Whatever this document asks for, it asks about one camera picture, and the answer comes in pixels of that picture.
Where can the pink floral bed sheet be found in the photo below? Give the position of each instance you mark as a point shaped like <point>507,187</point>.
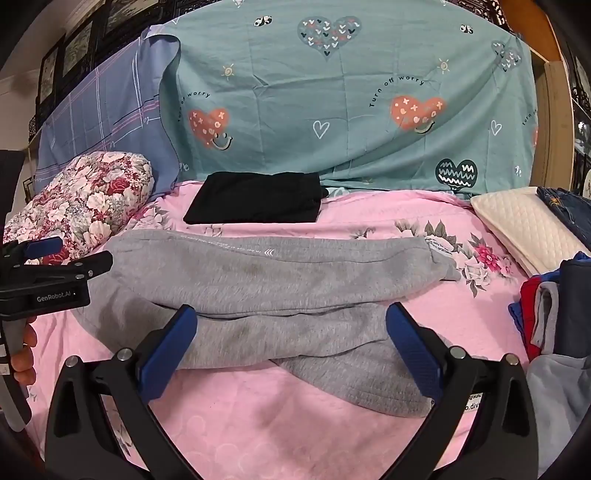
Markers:
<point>258,415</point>

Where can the teal heart printed sheet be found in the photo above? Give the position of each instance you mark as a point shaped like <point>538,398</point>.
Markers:
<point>351,92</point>

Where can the dark wooden picture screen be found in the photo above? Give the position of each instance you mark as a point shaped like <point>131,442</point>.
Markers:
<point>78,46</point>

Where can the blue jeans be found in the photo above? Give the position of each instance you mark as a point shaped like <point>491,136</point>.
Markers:
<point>570,207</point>

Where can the blue plaid sheet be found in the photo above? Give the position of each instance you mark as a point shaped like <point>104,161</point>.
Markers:
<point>106,110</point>

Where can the light wooden bed frame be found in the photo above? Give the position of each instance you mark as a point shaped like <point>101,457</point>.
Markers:
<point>549,92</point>

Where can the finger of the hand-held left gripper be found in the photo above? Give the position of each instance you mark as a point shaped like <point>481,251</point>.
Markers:
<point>94,263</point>
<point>44,248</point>

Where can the cream quilted pillow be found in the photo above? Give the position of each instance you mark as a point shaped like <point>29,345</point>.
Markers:
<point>517,221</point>

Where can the person's left hand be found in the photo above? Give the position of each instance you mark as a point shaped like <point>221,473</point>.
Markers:
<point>24,362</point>

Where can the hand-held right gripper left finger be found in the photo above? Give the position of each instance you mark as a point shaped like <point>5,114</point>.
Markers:
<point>168,350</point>

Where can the blue garment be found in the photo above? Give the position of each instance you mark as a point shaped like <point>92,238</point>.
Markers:
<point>519,316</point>

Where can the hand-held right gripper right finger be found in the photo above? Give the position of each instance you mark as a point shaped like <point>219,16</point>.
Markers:
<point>413,350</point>

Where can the red floral pillow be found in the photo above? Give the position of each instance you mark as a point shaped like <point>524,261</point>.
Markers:
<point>92,194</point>

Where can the light grey fleece garment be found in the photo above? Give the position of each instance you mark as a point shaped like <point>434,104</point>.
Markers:
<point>558,397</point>

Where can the black folded pants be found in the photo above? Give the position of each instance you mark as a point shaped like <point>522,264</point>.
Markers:
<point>254,198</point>

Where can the grey folded garment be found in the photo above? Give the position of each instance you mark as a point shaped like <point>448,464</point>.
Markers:
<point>547,314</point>

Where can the grey sweat pants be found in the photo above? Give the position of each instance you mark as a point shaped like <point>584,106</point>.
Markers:
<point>277,286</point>

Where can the dark navy garment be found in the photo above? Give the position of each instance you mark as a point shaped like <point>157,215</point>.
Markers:
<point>575,304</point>

